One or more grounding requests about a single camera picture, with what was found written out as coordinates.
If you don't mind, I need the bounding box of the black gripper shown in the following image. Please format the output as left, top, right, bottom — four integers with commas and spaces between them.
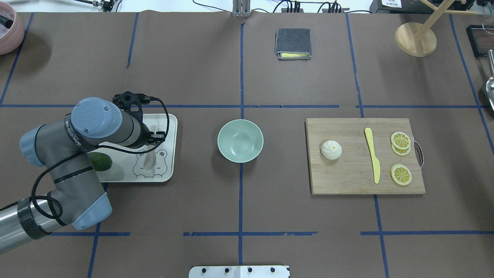
145, 131, 166, 145

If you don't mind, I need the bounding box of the white ceramic spoon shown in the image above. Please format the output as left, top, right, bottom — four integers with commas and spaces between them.
143, 151, 156, 171

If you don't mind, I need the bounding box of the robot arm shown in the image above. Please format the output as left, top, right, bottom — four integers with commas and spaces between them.
1, 92, 168, 253

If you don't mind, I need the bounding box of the green ceramic bowl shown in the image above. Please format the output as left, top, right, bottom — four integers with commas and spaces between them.
217, 119, 264, 163

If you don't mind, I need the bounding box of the pink bowl with ice cubes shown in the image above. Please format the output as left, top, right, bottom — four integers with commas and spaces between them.
0, 2, 25, 55

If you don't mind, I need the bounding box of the white steamed bun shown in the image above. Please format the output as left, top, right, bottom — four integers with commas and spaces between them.
321, 140, 342, 160

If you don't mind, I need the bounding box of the cream serving tray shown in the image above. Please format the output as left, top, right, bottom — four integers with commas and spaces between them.
96, 114, 178, 183

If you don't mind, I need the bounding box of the green avocado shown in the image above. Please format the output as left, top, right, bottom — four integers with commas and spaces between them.
88, 152, 113, 172

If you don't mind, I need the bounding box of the black tripod stand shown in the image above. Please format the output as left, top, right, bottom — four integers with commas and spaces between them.
76, 0, 115, 12

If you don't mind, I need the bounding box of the grey folded cloth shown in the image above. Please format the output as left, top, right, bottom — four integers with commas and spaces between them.
274, 28, 312, 60

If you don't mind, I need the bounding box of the wooden cutting board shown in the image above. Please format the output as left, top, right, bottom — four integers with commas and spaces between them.
305, 118, 426, 194

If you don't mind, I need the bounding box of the yellow plastic knife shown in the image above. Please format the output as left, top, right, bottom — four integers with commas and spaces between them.
364, 127, 381, 184

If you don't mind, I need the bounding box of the lemon slice under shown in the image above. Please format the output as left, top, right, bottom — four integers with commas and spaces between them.
391, 146, 411, 156

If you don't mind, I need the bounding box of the lemon slice top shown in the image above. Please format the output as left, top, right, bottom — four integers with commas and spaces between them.
390, 132, 411, 150

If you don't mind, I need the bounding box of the lemon slice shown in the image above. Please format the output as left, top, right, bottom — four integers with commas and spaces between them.
390, 132, 411, 150
390, 164, 413, 185

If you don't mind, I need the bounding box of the lemon slice bottom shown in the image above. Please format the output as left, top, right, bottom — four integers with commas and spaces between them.
390, 164, 413, 185

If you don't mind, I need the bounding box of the wooden mug tree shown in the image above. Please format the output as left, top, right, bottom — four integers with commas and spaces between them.
394, 0, 477, 58

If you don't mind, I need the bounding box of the metal scoop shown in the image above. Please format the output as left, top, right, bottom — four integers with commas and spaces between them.
485, 49, 494, 111

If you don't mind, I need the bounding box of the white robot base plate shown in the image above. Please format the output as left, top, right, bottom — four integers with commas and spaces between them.
188, 265, 291, 278

